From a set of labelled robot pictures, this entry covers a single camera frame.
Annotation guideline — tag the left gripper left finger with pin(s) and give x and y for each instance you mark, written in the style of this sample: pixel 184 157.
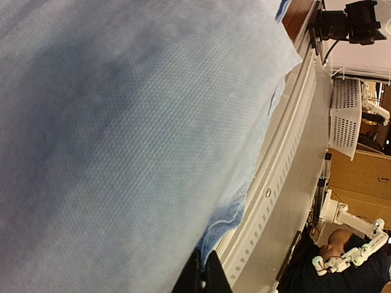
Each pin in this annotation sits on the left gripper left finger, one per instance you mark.
pixel 190 279

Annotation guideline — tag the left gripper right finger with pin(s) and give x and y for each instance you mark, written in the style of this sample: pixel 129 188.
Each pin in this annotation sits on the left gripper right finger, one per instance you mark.
pixel 214 276

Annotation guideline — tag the light blue long sleeve shirt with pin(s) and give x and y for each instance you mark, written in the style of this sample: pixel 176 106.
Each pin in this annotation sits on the light blue long sleeve shirt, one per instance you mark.
pixel 130 133

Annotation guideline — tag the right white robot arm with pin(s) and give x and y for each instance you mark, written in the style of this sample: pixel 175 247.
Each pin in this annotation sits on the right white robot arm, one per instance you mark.
pixel 356 24

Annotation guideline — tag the person in dark shirt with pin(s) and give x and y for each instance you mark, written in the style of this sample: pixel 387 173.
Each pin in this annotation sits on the person in dark shirt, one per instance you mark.
pixel 339 262

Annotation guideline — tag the white perforated plastic basket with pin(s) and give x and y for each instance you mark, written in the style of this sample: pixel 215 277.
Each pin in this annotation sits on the white perforated plastic basket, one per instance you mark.
pixel 345 115

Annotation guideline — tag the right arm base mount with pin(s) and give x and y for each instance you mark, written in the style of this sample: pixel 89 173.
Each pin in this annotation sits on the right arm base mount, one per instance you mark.
pixel 314 28

